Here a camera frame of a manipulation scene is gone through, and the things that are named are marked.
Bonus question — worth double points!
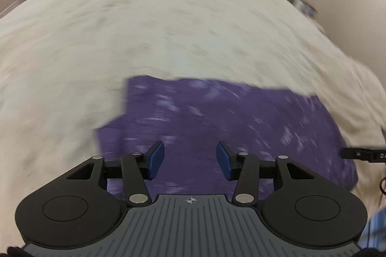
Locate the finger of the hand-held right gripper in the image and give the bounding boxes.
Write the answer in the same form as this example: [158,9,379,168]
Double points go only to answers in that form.
[341,147,386,163]

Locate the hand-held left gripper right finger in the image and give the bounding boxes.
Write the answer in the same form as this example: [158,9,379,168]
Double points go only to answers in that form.
[216,140,315,205]

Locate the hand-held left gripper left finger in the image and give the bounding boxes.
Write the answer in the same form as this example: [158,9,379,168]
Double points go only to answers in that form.
[66,140,166,205]

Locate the purple patterned hooded jacket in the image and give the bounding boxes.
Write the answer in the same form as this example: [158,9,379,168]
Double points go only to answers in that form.
[96,75,359,194]

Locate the person's blue jeans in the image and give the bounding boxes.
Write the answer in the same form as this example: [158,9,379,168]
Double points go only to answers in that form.
[360,208,386,250]

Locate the cream fuzzy bed blanket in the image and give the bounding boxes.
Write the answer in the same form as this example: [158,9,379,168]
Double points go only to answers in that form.
[0,0,386,248]

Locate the cluttered bedside table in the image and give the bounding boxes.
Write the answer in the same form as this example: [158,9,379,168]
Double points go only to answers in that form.
[282,0,318,18]

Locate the thin dark cable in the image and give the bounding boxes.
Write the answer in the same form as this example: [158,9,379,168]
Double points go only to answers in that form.
[378,176,386,207]

